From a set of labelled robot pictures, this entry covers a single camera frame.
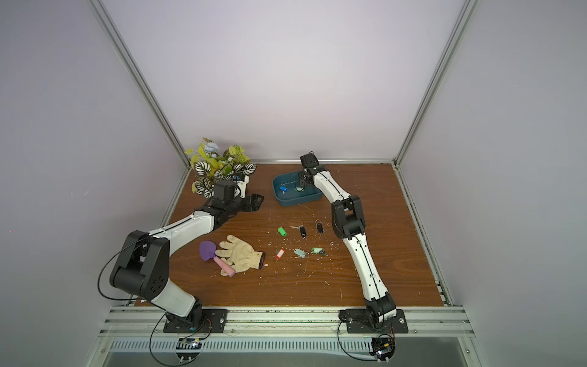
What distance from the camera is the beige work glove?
87cm

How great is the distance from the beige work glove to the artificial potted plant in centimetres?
23

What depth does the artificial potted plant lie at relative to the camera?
833 millimetres
